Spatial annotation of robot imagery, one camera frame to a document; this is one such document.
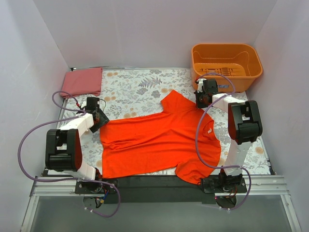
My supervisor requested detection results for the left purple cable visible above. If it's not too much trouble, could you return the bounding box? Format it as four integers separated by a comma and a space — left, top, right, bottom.
18, 90, 121, 218

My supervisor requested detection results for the orange t shirt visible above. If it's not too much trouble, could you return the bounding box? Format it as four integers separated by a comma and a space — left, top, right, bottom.
100, 91, 221, 184

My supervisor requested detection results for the orange plastic basket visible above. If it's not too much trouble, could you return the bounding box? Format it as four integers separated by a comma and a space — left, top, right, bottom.
191, 43, 263, 93

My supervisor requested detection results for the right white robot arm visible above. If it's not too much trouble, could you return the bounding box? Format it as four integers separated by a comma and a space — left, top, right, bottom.
195, 78, 263, 192

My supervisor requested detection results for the purple cable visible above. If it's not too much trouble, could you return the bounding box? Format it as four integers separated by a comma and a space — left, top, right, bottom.
194, 72, 252, 211
18, 90, 121, 218

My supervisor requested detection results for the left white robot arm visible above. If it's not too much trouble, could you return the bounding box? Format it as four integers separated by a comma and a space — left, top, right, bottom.
45, 97, 109, 193

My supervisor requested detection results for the folded pink t shirt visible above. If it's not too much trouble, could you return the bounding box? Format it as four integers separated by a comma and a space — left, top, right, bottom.
60, 67, 102, 98

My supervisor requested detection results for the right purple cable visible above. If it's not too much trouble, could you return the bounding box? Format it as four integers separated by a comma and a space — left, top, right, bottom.
194, 72, 252, 211

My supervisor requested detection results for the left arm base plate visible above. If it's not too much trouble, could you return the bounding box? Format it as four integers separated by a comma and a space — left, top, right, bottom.
74, 181, 116, 194

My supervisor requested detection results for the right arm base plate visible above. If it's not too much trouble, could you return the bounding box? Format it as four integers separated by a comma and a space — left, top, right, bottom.
200, 176, 247, 193

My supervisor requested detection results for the floral table mat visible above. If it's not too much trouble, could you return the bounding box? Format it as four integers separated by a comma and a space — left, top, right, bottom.
47, 69, 273, 176

